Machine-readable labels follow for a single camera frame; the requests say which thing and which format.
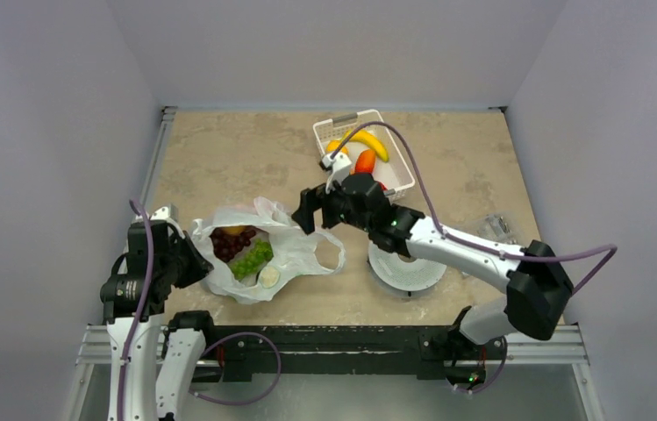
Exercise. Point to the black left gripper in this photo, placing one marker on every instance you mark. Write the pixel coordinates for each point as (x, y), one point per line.
(200, 266)

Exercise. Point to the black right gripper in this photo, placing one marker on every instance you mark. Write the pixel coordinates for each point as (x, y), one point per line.
(327, 208)

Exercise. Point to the yellow fake fruit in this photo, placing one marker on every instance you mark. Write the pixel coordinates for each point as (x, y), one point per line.
(234, 230)

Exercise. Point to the white plastic bag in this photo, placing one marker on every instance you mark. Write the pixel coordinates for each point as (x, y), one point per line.
(295, 253)

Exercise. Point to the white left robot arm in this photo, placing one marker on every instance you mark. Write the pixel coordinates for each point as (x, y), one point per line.
(153, 360)

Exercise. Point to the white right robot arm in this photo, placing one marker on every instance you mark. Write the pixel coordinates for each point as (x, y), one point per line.
(534, 285)

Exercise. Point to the dark red fake grapes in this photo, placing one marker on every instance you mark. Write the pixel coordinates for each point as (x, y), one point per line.
(226, 247)

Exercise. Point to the orange fake papaya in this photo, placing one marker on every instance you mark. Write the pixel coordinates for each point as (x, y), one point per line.
(334, 145)

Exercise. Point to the red fake mango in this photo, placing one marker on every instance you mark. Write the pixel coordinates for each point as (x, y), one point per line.
(365, 163)

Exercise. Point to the green fake grapes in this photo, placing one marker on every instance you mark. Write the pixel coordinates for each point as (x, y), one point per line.
(252, 261)

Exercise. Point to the yellow fake banana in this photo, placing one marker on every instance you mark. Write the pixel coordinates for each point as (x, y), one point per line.
(371, 142)

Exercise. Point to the white round fake fruit slice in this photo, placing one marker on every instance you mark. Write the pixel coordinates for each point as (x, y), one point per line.
(268, 277)

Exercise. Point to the white perforated plastic basket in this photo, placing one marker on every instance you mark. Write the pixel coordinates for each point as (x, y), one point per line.
(394, 174)

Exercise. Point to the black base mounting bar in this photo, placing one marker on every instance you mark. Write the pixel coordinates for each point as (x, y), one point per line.
(428, 352)

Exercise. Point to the white round perforated plate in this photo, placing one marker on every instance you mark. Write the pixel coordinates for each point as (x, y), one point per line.
(401, 276)

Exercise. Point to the clear plastic screw box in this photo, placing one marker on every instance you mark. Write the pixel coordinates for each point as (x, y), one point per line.
(495, 227)

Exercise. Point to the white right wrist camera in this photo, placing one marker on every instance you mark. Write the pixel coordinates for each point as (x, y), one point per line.
(338, 166)

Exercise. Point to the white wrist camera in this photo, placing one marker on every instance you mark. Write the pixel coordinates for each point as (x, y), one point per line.
(338, 166)
(165, 212)

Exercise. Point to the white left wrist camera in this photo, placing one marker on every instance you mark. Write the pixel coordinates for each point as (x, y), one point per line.
(165, 212)

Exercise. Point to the aluminium table edge rail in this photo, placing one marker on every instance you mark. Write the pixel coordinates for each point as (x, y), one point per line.
(154, 162)

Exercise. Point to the aluminium front frame rail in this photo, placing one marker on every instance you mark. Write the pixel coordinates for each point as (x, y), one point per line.
(566, 347)

